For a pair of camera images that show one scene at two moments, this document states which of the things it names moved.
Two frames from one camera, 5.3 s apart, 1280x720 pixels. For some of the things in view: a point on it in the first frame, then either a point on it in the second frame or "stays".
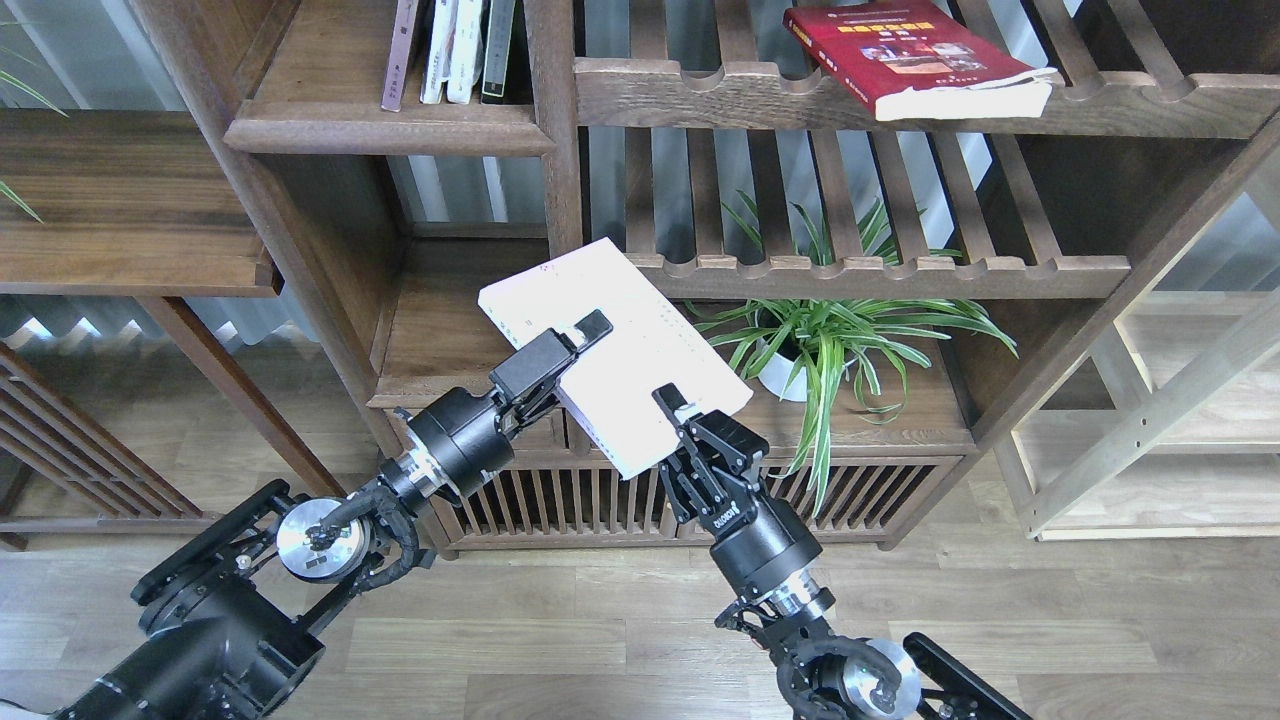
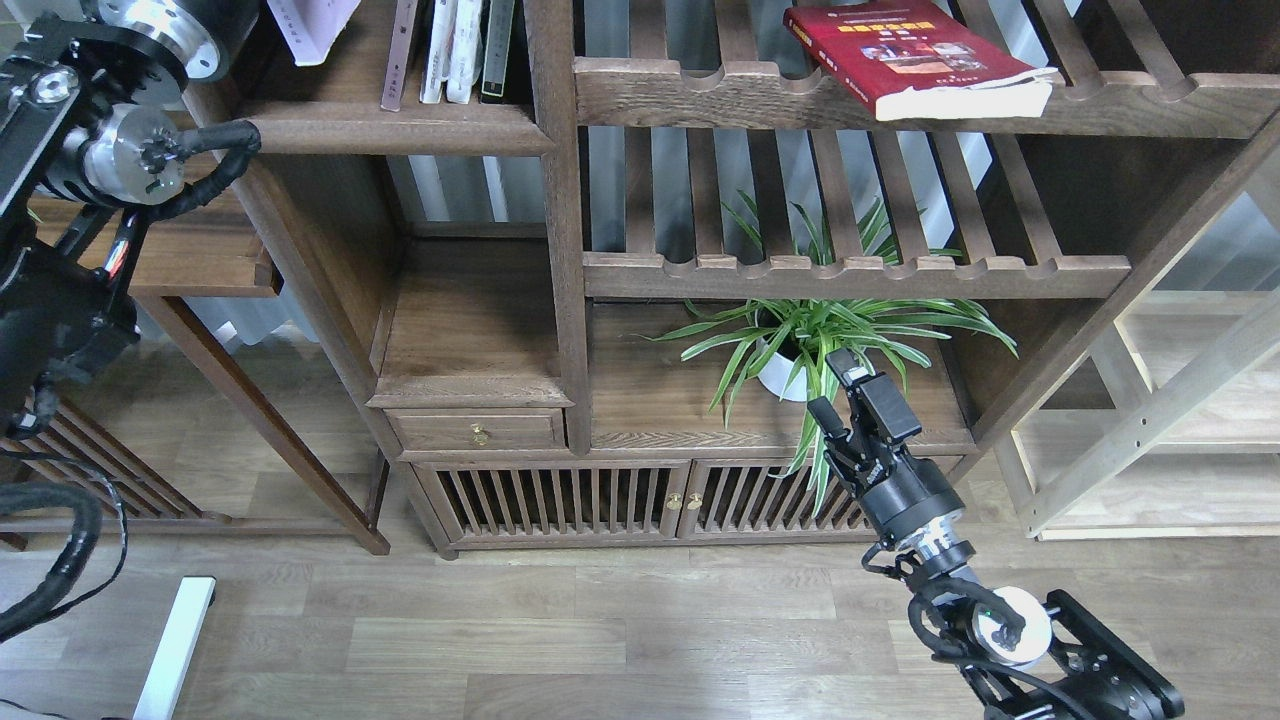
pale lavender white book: x=608 y=390 → x=310 y=28
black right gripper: x=709 y=481 → x=897 y=495
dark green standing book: x=500 y=24 stays
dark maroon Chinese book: x=402 y=28 stays
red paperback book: x=916 y=60 stays
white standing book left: x=441 y=50 stays
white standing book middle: x=467 y=54 stays
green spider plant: x=801 y=344 stays
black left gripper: x=458 y=440 → x=203 y=37
